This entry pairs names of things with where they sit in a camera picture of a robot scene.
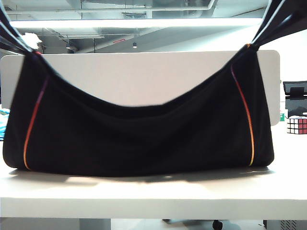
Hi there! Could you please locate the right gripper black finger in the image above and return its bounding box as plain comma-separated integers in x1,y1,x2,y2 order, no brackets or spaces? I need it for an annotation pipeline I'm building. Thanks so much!
250,0,307,46
254,6,307,47

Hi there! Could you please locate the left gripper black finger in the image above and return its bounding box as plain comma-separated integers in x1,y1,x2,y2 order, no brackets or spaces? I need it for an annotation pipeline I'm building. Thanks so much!
0,23,25,53
0,3,28,52

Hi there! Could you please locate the black basketball jersey number 35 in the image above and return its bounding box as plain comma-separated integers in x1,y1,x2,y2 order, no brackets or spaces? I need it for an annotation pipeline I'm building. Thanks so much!
2,44,275,178

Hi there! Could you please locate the blue white plastic bag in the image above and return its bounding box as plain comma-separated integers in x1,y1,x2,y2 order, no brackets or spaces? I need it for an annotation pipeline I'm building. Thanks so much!
0,108,11,141

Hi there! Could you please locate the black office chair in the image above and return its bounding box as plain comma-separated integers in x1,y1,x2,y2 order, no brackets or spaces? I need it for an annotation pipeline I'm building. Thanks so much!
283,80,307,118

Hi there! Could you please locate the rubik's cube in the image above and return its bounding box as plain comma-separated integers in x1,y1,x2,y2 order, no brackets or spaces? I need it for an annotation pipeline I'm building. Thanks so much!
286,116,307,135

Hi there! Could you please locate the long ceiling light strip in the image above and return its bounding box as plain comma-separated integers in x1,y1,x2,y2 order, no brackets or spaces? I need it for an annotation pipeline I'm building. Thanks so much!
9,17,264,28

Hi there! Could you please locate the beige fabric desk divider panel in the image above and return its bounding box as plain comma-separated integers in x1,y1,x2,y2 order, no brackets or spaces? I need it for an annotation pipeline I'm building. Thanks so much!
0,49,281,126

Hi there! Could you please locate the grey cabinet under table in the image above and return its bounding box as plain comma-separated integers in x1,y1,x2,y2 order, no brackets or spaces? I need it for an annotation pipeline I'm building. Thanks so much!
263,219,307,230

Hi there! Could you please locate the black chair base with wheel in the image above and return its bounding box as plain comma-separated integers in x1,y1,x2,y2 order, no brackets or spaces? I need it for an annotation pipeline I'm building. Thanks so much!
162,218,224,230

